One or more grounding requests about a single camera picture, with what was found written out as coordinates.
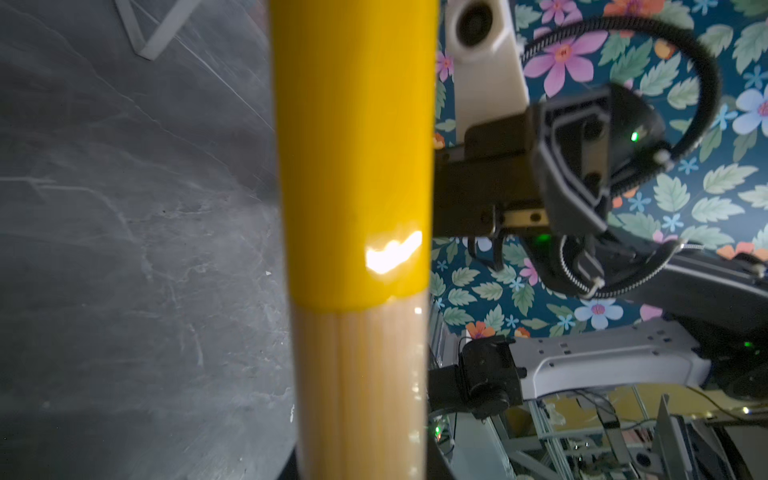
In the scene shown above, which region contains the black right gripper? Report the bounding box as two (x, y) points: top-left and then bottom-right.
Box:
(433, 84), (669, 238)

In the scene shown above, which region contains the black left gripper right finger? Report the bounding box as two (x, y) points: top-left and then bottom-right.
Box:
(425, 437), (456, 480)

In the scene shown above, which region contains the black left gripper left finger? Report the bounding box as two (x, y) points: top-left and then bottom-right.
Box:
(277, 449), (297, 480)

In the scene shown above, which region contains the yellow pasta bag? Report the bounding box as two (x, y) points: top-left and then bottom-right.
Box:
(269, 1), (439, 479)

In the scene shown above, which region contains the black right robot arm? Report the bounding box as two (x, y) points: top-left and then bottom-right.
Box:
(428, 16), (767, 419)

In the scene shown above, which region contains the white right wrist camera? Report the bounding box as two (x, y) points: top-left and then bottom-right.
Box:
(444, 0), (530, 143)

